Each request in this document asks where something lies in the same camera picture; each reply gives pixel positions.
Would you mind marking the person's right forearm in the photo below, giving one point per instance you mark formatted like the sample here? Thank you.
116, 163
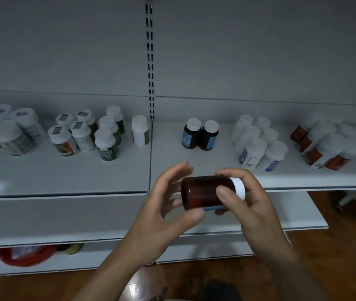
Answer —
293, 272

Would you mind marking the red plastic bag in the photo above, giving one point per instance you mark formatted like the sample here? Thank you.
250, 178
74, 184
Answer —
24, 256

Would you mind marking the person's right hand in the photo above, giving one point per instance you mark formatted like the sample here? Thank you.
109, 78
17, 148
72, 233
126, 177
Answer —
256, 213

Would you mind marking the white metal shelf board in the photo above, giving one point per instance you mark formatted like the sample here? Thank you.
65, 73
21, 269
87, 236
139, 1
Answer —
290, 177
55, 175

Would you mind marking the white bottle with sticker cap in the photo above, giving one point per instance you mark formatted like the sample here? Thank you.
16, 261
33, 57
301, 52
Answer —
64, 119
83, 136
62, 141
87, 118

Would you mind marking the red-label bottle with white cap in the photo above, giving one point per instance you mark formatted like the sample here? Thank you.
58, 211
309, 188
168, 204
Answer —
300, 132
345, 152
317, 134
326, 148

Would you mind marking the brown bottle with white cap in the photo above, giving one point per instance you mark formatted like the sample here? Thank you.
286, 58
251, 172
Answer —
199, 191

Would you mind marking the white base shelf board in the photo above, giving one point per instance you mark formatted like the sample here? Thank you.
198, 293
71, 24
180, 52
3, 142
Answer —
196, 247

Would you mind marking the slotted metal shelf upright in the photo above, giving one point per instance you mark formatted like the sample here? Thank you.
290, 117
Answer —
150, 59

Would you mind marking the person's left middle finger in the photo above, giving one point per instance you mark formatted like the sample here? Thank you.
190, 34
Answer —
175, 187

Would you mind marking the person's left forearm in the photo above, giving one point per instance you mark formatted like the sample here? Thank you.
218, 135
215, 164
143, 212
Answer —
112, 275

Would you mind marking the green bottle with white cap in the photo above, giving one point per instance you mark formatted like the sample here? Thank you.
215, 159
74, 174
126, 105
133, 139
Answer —
116, 115
110, 126
106, 145

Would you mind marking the person's clothing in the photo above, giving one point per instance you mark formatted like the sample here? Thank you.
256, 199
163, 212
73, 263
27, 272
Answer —
146, 286

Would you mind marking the person's left hand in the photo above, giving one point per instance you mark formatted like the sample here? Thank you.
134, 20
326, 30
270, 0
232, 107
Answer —
152, 216

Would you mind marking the brown bottle with blue label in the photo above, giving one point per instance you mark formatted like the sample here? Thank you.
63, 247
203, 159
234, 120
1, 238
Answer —
191, 133
209, 134

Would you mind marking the person's right thumb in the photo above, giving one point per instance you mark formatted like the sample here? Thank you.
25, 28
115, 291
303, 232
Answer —
229, 199

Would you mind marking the group of white blue-label bottles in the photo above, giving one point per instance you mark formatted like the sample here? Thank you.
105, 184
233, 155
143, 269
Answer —
254, 150

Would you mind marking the wide white shelf board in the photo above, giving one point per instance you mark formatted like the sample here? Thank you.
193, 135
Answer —
55, 219

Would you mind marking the plain white bottle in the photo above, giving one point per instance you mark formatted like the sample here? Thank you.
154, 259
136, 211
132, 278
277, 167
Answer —
140, 131

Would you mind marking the yellow green packet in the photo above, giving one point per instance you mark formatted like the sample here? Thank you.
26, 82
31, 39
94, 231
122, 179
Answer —
71, 248

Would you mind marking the small white capped bottle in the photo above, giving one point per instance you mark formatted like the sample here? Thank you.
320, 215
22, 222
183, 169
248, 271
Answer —
347, 130

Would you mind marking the person's left thumb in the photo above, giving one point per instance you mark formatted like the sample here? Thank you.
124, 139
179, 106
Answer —
185, 221

